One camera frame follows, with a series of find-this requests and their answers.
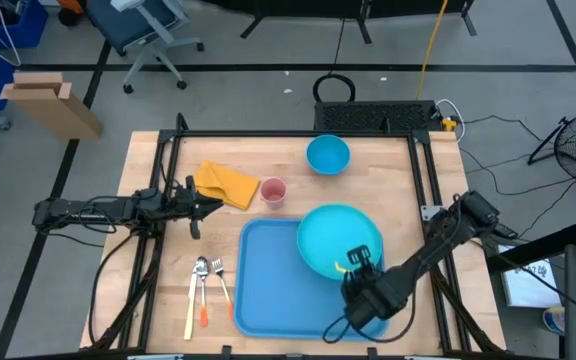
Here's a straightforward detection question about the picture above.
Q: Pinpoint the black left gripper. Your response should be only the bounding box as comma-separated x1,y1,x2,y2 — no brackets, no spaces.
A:
165,174,225,240

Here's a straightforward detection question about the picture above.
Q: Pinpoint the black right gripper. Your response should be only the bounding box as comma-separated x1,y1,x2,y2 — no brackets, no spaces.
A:
342,244,395,310

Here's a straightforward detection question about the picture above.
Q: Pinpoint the yellow cloth napkin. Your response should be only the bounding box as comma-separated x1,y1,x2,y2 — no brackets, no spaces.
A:
192,159,262,211

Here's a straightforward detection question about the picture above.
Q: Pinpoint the teal plate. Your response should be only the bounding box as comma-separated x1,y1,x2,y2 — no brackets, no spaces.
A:
296,203,385,282

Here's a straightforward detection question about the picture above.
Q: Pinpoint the spoon with orange handle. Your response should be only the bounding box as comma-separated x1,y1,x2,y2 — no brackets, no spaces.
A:
195,255,211,329

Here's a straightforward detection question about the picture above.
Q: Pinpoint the fork with orange handle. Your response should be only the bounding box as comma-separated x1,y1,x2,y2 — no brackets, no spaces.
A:
210,257,235,321

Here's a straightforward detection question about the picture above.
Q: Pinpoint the pink ribbed cup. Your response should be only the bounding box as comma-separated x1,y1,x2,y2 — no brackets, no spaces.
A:
259,176,289,210

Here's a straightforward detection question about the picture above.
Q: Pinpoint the knife with cream handle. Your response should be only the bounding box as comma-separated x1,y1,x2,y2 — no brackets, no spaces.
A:
183,267,200,342

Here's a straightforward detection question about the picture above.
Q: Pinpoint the blue bowl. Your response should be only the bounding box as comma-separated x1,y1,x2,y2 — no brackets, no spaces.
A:
305,133,353,177

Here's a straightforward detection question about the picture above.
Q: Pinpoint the blue plastic tray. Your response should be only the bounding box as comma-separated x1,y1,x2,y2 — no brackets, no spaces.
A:
232,216,390,342

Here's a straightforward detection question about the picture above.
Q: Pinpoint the black perforated computer case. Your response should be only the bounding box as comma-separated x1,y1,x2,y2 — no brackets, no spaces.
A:
313,99,444,134

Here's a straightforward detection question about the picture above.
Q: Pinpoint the white paper box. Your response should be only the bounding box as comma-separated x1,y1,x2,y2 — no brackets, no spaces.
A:
497,244,564,309

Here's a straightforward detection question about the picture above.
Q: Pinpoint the brown cardboard box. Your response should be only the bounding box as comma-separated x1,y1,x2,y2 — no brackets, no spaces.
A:
0,71,103,142

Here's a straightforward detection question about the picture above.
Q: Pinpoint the dark desk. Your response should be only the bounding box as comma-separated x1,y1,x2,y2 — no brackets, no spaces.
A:
485,219,576,360

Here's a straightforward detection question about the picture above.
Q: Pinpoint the black curtain partition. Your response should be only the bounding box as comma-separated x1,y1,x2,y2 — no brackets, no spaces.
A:
202,0,479,45

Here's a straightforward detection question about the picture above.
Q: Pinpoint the black floor fan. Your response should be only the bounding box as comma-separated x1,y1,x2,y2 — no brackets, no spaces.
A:
526,104,576,182

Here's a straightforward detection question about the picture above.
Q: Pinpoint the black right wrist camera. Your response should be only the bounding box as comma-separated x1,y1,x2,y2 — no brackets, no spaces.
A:
342,298,388,332

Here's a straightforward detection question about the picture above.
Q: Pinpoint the black metal table frame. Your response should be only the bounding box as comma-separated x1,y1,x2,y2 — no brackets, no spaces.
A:
87,112,507,360

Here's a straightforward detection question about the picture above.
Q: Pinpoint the black coiled cable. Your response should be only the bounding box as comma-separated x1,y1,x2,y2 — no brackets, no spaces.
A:
312,73,357,104

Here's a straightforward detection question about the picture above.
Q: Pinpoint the white power cable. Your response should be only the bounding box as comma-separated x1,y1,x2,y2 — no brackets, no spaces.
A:
435,98,467,144

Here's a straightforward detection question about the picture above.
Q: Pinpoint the office chair grey frame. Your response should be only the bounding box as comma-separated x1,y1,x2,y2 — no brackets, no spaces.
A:
85,0,206,95

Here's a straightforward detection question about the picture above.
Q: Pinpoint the yellow cable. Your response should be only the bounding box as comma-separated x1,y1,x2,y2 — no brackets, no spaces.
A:
415,0,450,101

